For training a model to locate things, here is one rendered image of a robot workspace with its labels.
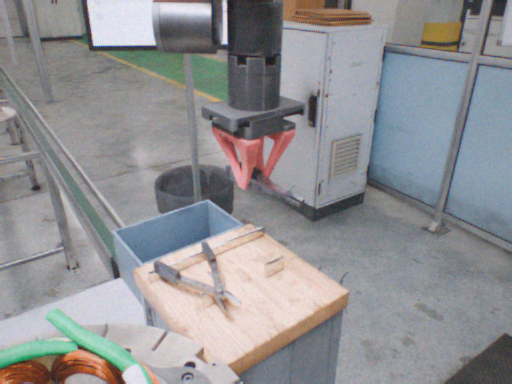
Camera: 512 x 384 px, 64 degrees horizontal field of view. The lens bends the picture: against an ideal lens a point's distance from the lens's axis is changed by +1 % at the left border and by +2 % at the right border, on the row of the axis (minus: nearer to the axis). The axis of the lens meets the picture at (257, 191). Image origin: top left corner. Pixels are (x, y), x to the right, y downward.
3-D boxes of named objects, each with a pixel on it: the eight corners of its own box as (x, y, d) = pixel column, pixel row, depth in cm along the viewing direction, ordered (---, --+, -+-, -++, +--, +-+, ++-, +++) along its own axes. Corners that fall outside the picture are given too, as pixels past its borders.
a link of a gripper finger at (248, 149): (211, 182, 50) (208, 107, 46) (257, 169, 54) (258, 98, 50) (244, 204, 45) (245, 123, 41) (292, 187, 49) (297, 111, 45)
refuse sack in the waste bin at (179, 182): (149, 234, 217) (141, 175, 202) (213, 214, 237) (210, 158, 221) (180, 272, 189) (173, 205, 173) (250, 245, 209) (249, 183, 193)
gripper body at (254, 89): (199, 121, 46) (196, 51, 42) (269, 107, 51) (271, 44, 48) (233, 137, 41) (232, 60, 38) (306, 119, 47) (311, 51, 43)
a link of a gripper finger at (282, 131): (214, 182, 50) (211, 107, 46) (259, 168, 54) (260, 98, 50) (247, 203, 46) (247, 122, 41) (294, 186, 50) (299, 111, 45)
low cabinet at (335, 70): (369, 203, 295) (395, 23, 241) (311, 225, 267) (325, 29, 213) (282, 159, 370) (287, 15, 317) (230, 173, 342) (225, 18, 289)
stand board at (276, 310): (135, 283, 54) (132, 269, 53) (250, 235, 64) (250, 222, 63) (216, 390, 40) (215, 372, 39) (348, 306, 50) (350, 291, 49)
